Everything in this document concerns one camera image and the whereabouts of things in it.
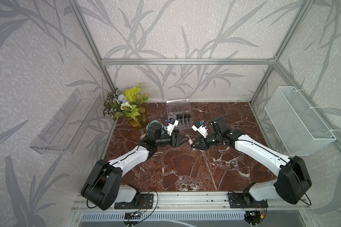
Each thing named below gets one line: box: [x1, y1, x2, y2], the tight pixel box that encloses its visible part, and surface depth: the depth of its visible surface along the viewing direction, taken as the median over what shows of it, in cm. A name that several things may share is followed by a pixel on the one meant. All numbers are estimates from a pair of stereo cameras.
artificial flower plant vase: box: [103, 83, 150, 128], surface depth 90 cm
